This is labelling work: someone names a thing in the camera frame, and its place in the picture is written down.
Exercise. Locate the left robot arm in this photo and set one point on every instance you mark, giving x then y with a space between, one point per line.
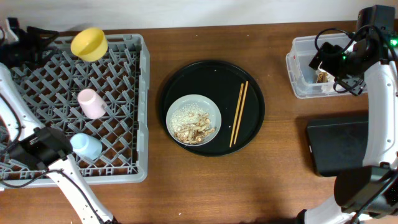
32 143

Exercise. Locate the grey plate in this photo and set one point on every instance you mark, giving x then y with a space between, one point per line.
208 105

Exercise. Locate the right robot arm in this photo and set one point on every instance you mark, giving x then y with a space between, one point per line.
369 191

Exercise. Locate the round black tray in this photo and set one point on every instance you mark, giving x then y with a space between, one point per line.
219 81

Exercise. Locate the food scraps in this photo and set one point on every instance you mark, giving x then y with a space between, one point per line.
191 124

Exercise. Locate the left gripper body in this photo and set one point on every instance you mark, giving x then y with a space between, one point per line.
25 51

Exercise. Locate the clear plastic bin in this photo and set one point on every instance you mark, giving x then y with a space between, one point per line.
303 77

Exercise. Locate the pink cup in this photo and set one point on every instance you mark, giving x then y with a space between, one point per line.
92 105

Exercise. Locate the black rectangular bin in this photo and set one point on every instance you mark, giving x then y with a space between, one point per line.
337 144

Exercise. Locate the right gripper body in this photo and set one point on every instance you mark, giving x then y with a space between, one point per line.
341 66

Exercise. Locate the yellow bowl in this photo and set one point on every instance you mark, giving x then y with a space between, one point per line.
90 44

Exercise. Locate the wooden chopstick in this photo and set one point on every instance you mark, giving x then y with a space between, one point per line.
241 107
236 115

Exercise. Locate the white napkin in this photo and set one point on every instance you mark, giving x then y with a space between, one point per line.
328 88

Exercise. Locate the light blue cup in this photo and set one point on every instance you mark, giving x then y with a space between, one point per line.
86 146

